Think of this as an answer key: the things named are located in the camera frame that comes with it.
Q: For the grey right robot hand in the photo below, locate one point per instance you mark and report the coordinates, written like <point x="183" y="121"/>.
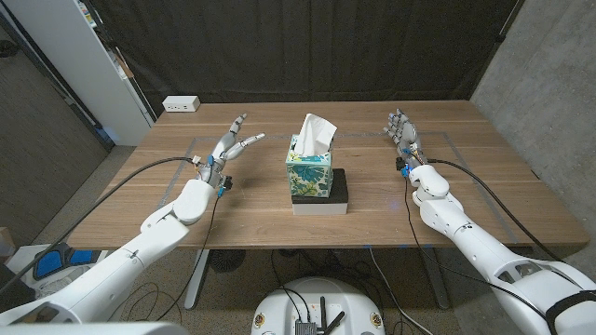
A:
<point x="406" y="135"/>

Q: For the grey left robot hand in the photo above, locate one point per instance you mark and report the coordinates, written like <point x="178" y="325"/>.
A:
<point x="221" y="156"/>

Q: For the teal floral tissue box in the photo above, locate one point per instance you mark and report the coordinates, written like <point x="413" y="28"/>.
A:
<point x="309" y="179"/>

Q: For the white tissue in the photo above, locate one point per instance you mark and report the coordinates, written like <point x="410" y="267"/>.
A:
<point x="314" y="132"/>

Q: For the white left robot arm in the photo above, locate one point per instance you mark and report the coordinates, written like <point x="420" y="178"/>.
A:
<point x="116" y="274"/>

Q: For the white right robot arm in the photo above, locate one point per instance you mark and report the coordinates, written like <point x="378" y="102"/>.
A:
<point x="465" y="232"/>

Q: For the black electronics box with antennas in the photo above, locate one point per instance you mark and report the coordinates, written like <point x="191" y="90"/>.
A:
<point x="305" y="328"/>

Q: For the cardboard box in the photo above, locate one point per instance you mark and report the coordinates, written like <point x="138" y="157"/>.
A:
<point x="5" y="242"/>

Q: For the blue left wrist connector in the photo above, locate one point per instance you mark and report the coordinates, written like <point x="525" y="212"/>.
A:
<point x="220" y="191"/>

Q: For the blue wrist connector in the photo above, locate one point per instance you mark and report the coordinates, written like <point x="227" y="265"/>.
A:
<point x="220" y="191"/>
<point x="406" y="172"/>

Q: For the blue right wrist connector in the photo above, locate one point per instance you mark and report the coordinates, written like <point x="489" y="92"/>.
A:
<point x="406" y="172"/>

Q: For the white power strip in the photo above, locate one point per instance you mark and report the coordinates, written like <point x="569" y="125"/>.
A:
<point x="181" y="103"/>

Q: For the black and white foam block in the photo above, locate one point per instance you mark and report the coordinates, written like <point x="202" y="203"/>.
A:
<point x="340" y="195"/>

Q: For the round black floor fan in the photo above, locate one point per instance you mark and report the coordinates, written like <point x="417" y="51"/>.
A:
<point x="226" y="260"/>

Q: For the black backdrop curtain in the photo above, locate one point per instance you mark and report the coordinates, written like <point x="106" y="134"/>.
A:
<point x="326" y="46"/>

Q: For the white table leg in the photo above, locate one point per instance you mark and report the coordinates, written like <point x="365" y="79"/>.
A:
<point x="195" y="284"/>

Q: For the grey table leg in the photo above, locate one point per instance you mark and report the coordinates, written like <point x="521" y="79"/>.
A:
<point x="437" y="284"/>

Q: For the white robot torso base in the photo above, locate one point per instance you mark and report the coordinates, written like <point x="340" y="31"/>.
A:
<point x="279" y="307"/>

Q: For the white cabinet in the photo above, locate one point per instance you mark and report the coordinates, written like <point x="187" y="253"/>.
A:
<point x="70" y="56"/>

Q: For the blue and black foot pedal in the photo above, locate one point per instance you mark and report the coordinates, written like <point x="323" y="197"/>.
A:
<point x="49" y="264"/>

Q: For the small black left wrist camera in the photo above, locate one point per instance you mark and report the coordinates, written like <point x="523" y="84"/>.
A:
<point x="227" y="180"/>

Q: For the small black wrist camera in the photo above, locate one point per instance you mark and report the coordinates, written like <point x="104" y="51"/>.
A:
<point x="399" y="164"/>
<point x="227" y="180"/>

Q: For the small black right wrist camera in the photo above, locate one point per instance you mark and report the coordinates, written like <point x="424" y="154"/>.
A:
<point x="399" y="164"/>

